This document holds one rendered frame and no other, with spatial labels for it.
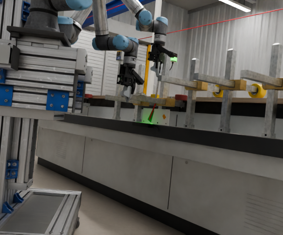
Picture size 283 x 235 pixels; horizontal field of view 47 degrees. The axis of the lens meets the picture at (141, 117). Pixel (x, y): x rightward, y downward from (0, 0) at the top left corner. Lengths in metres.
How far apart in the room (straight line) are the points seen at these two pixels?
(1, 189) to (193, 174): 1.15
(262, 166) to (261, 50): 9.11
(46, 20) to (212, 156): 1.06
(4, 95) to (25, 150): 0.33
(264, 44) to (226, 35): 1.54
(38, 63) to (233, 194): 1.26
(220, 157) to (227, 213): 0.39
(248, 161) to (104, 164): 1.63
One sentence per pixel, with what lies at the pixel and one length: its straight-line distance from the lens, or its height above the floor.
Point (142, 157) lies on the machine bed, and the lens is 2.53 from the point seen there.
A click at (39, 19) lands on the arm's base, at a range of 1.44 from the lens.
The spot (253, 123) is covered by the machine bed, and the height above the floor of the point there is 0.76.
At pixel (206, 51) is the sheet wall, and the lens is 12.07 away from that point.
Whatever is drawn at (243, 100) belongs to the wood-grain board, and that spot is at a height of 0.89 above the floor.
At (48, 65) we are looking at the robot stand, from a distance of 1.39.
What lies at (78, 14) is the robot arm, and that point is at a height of 1.32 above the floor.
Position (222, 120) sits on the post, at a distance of 1.73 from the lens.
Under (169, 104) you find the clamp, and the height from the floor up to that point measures 0.83.
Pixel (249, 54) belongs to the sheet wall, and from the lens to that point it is 10.79.
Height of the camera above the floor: 0.73
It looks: level
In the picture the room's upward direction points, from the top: 6 degrees clockwise
